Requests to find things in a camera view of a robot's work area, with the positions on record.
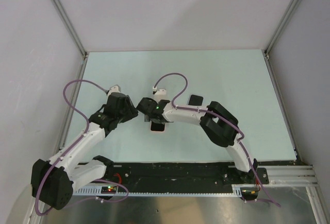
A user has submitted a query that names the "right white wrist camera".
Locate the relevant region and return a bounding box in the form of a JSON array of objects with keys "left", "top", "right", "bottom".
[{"left": 152, "top": 87, "right": 168, "bottom": 103}]

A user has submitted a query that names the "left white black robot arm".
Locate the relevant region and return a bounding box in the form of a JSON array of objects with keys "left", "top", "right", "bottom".
[{"left": 31, "top": 85, "right": 138, "bottom": 215}]

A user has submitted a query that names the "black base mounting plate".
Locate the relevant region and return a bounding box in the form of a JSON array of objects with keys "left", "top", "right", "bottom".
[{"left": 103, "top": 161, "right": 270, "bottom": 194}]

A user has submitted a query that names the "black phone teal edge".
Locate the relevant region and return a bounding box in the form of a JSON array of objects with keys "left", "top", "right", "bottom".
[{"left": 189, "top": 95, "right": 204, "bottom": 106}]

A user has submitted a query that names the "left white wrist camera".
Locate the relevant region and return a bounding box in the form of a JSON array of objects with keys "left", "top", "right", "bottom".
[{"left": 106, "top": 85, "right": 121, "bottom": 96}]

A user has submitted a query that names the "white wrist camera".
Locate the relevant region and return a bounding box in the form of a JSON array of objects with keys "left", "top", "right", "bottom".
[
  {"left": 152, "top": 87, "right": 168, "bottom": 103},
  {"left": 106, "top": 85, "right": 121, "bottom": 96}
]

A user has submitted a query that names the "right small circuit board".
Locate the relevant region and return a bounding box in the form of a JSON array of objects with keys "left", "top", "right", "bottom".
[{"left": 240, "top": 188, "right": 259, "bottom": 201}]

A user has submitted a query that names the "left small circuit board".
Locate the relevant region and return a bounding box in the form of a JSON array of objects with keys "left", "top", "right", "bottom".
[{"left": 101, "top": 186, "right": 118, "bottom": 194}]

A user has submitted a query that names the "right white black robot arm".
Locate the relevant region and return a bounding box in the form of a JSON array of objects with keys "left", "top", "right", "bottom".
[{"left": 137, "top": 97, "right": 257, "bottom": 183}]

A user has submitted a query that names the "small circuit board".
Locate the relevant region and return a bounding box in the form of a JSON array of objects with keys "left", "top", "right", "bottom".
[
  {"left": 240, "top": 188, "right": 259, "bottom": 201},
  {"left": 101, "top": 186, "right": 118, "bottom": 194}
]

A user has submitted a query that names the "white slotted cable duct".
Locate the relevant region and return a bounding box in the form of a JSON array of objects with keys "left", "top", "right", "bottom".
[{"left": 73, "top": 184, "right": 241, "bottom": 197}]

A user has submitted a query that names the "right aluminium frame post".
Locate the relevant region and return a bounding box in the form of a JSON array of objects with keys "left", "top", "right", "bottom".
[{"left": 264, "top": 0, "right": 302, "bottom": 59}]

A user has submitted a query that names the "pink phone case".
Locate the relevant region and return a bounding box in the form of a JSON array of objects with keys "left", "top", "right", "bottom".
[{"left": 149, "top": 122, "right": 166, "bottom": 133}]

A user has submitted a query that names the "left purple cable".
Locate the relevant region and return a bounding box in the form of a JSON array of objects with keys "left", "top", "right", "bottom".
[{"left": 34, "top": 79, "right": 129, "bottom": 216}]

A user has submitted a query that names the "left aluminium frame post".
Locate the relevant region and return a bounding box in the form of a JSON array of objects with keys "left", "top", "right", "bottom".
[{"left": 51, "top": 0, "right": 88, "bottom": 59}]

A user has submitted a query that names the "aluminium frame post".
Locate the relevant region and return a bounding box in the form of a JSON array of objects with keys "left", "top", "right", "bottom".
[
  {"left": 264, "top": 0, "right": 302, "bottom": 59},
  {"left": 51, "top": 0, "right": 88, "bottom": 59}
]

